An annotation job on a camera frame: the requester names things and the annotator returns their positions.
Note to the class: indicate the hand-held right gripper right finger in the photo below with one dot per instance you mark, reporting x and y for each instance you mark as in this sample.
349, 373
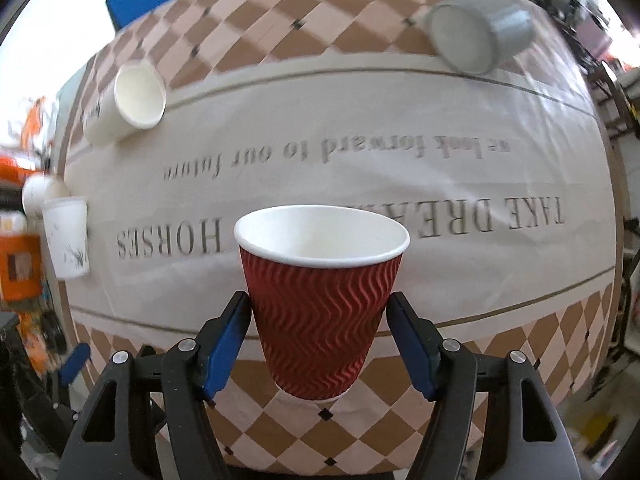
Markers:
413, 345

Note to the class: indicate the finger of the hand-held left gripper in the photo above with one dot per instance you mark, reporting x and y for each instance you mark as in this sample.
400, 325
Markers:
72, 367

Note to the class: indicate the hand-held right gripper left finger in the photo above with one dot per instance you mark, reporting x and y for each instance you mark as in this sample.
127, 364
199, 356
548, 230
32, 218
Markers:
226, 350

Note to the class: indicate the red ripple paper cup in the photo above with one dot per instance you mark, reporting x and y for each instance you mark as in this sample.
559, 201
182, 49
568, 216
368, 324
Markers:
315, 320

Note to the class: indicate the white paper cup with print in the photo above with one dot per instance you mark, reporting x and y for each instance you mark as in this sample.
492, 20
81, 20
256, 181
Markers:
65, 237

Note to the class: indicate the plain white paper cup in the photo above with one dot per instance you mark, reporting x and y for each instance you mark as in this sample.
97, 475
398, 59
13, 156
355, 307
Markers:
131, 100

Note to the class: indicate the grey paper cup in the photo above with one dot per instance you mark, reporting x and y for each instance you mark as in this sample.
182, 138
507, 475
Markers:
475, 32

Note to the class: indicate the orange machine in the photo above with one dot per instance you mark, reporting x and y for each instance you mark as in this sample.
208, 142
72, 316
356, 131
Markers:
17, 265

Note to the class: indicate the checkered printed tablecloth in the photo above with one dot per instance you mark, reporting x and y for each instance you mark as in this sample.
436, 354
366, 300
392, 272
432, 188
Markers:
330, 150

